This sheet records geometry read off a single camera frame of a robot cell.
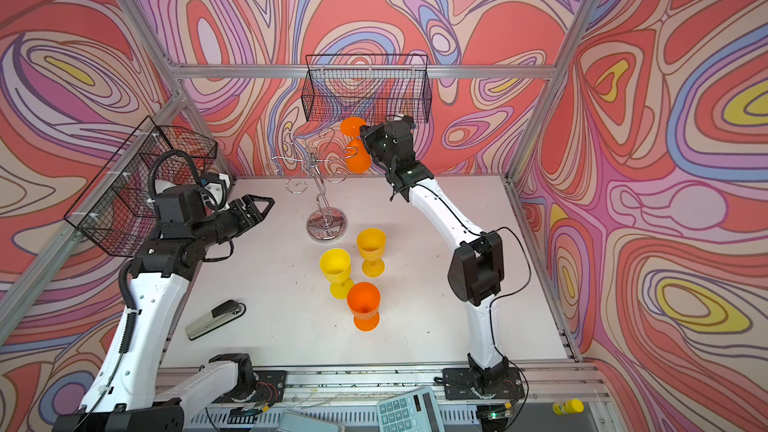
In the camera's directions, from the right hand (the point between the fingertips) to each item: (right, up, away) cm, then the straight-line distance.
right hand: (358, 131), depth 81 cm
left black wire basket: (-56, -21, -11) cm, 61 cm away
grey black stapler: (-38, -51, 0) cm, 63 cm away
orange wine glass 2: (0, -8, +1) cm, 8 cm away
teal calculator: (+14, -69, -12) cm, 71 cm away
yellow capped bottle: (+48, -64, -17) cm, 82 cm away
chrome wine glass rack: (-14, -27, +21) cm, 37 cm away
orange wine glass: (+2, -45, -4) cm, 46 cm away
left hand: (-20, -20, -11) cm, 31 cm away
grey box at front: (-13, -68, -16) cm, 71 cm away
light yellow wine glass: (-7, -38, +4) cm, 39 cm away
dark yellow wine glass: (+3, -32, +8) cm, 33 cm away
